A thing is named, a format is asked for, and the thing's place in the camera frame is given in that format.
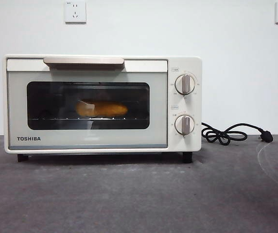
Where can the yellow corn cob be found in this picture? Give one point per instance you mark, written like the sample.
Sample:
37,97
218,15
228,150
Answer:
105,108

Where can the white toaster oven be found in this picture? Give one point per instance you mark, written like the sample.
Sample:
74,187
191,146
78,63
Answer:
184,106

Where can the white oven knob tan bar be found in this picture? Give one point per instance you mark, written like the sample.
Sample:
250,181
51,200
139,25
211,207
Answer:
184,124
184,84

